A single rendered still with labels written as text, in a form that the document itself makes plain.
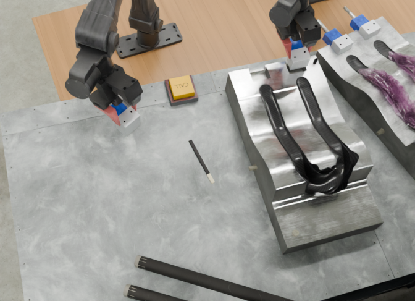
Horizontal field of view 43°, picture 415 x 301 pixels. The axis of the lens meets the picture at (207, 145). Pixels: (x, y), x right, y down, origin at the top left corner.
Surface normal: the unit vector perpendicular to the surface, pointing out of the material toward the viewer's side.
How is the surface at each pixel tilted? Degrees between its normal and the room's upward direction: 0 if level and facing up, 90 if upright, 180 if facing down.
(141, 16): 94
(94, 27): 15
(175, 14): 0
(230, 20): 0
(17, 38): 0
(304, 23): 22
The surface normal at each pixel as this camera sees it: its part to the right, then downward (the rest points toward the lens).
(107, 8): 0.00, -0.21
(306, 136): -0.05, -0.78
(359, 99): -0.84, 0.46
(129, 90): 0.68, 0.38
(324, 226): 0.07, -0.44
